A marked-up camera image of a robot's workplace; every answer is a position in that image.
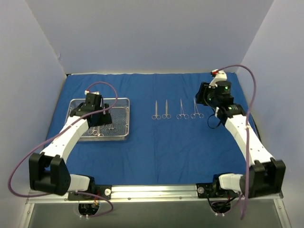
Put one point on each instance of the small steel hemostat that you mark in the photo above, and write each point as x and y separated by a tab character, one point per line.
111	127

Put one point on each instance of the blue surgical wrap cloth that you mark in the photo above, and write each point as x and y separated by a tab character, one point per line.
165	151

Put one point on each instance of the steel forceps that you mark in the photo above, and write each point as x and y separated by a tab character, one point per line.
182	113

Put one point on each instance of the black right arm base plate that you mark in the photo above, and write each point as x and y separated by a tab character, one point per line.
212	190

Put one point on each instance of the steel clamp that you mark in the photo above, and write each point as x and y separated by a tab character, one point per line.
196	111

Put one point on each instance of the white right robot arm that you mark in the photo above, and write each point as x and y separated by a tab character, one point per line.
264	174

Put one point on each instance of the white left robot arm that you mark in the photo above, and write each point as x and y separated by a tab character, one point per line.
48	171

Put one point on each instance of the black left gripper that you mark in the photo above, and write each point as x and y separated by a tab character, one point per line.
102	118

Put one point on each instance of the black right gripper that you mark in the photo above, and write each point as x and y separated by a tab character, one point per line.
201	93

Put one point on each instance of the steel wire mesh basket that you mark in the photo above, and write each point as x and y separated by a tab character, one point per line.
120	113

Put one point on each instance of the aluminium front rail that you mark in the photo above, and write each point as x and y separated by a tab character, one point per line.
141	193

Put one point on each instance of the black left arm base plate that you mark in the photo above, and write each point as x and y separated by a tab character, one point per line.
104	191

